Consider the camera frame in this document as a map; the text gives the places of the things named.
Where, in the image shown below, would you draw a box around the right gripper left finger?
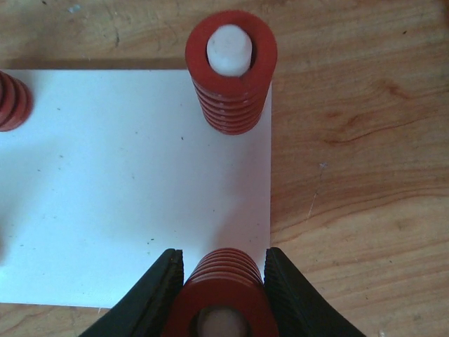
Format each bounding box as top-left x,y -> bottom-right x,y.
81,249 -> 184,337

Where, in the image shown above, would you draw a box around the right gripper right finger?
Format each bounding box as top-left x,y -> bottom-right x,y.
264,247 -> 364,337

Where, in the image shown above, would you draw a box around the white peg fixture board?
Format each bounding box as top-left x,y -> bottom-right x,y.
1,70 -> 271,308

